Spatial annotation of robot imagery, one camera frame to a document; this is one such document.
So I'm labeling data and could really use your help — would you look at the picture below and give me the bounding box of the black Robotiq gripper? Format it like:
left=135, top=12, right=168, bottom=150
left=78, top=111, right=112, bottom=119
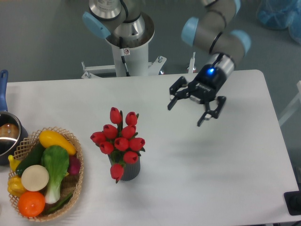
left=167, top=65, right=227, bottom=127

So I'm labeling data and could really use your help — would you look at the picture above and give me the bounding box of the red tulip bouquet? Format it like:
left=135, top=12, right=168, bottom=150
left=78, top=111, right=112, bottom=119
left=90, top=106, right=146, bottom=184

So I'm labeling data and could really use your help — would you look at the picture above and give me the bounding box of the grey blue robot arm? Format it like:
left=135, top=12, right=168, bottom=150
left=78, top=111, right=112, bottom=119
left=82, top=0, right=251, bottom=125

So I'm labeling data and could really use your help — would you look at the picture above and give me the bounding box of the dark grey ribbed vase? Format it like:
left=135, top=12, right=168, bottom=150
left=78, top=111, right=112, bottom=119
left=108, top=155, right=141, bottom=183

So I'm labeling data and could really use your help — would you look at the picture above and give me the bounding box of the blue plastic bag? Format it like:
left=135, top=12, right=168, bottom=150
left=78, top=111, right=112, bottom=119
left=256, top=0, right=301, bottom=44

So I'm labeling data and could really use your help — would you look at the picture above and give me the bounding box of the black device at edge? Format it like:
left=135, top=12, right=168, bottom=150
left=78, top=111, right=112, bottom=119
left=284, top=191, right=301, bottom=216

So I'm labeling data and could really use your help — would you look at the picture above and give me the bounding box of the purple radish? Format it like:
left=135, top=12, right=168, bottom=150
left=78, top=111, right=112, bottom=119
left=67, top=156, right=81, bottom=175

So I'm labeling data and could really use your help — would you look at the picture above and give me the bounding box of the green bok choy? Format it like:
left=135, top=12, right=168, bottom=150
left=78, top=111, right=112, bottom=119
left=41, top=145, right=69, bottom=204

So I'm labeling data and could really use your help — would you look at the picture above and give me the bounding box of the yellow squash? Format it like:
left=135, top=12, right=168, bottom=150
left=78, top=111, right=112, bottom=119
left=39, top=130, right=76, bottom=155

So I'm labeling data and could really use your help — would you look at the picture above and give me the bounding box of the woven wicker basket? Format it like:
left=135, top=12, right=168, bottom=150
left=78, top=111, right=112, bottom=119
left=13, top=127, right=84, bottom=222

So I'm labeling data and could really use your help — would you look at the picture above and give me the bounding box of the green bean pod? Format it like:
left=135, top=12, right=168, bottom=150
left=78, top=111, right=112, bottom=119
left=43, top=193, right=73, bottom=215

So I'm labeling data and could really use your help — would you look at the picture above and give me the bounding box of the dark green cucumber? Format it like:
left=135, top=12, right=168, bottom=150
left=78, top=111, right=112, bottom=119
left=15, top=143, right=45, bottom=177

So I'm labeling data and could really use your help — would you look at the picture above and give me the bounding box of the cream round disc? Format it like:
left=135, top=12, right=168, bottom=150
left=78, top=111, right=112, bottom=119
left=21, top=165, right=49, bottom=192

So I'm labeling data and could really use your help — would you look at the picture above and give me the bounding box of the yellow banana tip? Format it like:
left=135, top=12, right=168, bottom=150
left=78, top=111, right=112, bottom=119
left=8, top=155, right=21, bottom=172

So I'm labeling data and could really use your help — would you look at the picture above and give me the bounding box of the orange fruit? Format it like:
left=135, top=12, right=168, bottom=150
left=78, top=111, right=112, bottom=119
left=17, top=191, right=45, bottom=218

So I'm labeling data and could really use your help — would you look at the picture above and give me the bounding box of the yellow bell pepper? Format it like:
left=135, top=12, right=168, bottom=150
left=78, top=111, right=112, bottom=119
left=8, top=175, right=27, bottom=197

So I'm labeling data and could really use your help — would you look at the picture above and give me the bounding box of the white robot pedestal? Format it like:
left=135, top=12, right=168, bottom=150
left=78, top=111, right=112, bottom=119
left=82, top=12, right=167, bottom=77

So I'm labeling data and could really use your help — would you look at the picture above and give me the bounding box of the white frame at right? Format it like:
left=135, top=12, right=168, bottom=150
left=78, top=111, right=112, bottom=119
left=278, top=81, right=301, bottom=127

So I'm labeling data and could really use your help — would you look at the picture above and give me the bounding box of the black cable on pedestal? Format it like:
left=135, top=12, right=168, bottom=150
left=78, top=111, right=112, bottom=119
left=119, top=36, right=131, bottom=77

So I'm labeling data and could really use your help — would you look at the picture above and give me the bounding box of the blue handled saucepan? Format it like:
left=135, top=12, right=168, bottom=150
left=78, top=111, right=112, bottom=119
left=0, top=70, right=28, bottom=166

